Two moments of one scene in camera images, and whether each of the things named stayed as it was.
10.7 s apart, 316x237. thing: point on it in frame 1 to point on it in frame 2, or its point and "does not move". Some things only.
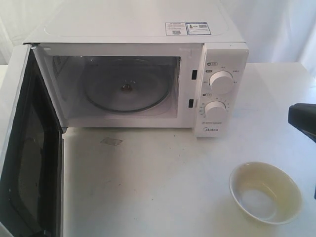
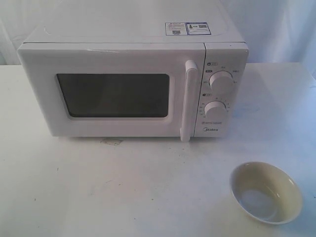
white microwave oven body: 144,63 does not move
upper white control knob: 220,80 does not move
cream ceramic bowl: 266,192 does not move
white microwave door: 31,149 to 109,89
